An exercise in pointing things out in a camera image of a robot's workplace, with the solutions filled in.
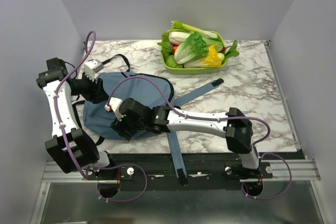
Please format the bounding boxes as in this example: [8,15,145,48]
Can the purple cable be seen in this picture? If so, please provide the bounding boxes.
[54,30,148,204]
[104,74,292,200]

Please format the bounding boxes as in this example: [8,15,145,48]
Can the orange carrot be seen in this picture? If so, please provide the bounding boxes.
[173,46,178,54]

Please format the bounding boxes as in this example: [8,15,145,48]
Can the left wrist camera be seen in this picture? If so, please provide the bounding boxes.
[83,60,104,81]

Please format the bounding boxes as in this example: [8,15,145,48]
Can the spinach bunch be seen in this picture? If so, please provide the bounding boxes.
[225,40,239,60]

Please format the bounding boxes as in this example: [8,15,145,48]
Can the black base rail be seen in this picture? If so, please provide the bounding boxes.
[52,152,308,192]

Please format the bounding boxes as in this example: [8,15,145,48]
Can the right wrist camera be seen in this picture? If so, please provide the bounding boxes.
[104,97,123,121]

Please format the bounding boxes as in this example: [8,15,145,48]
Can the yellow napa cabbage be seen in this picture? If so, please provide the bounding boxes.
[183,44,225,68]

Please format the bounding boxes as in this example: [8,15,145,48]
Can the green napa cabbage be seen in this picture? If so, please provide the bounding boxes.
[174,32,208,65]

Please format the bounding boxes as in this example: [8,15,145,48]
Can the blue student backpack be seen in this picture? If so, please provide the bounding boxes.
[70,54,224,185]

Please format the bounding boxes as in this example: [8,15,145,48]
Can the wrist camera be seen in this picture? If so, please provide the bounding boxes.
[104,97,123,121]
[83,60,104,81]

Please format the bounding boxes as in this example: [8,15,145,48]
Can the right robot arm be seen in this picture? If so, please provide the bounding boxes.
[104,98,261,178]

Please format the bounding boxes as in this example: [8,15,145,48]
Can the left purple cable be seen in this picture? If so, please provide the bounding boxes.
[54,30,148,204]

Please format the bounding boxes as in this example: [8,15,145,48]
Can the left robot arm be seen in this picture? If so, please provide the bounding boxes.
[36,58,117,179]

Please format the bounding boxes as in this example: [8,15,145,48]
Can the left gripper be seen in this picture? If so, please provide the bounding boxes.
[70,69,110,103]

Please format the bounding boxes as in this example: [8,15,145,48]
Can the celery stalk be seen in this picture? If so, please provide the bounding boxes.
[171,20,218,39]

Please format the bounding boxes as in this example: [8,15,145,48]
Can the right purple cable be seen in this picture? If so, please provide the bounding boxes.
[104,74,292,200]

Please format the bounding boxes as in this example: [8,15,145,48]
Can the green vegetable tray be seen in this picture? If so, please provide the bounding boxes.
[158,29,227,74]

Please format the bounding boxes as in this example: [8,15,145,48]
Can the green bok choy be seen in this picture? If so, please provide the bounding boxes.
[165,55,183,68]

